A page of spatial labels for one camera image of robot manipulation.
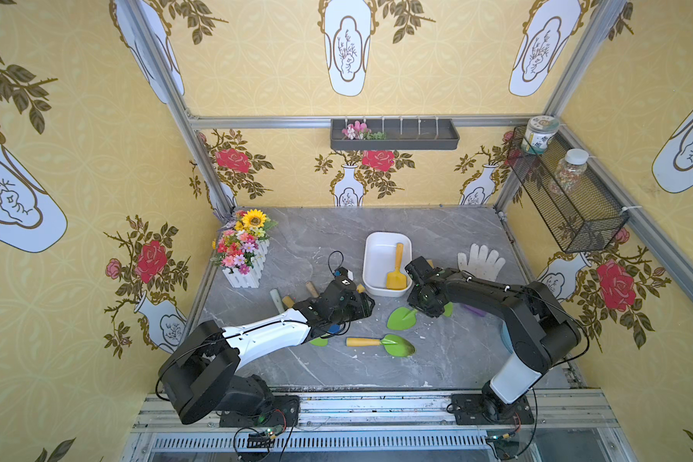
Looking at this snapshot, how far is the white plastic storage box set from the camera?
96 cm

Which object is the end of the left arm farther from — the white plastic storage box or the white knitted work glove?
the white knitted work glove

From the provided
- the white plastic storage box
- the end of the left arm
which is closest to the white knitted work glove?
the white plastic storage box

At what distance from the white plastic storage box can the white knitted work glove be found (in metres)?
0.21

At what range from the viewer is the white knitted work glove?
1024 millimetres
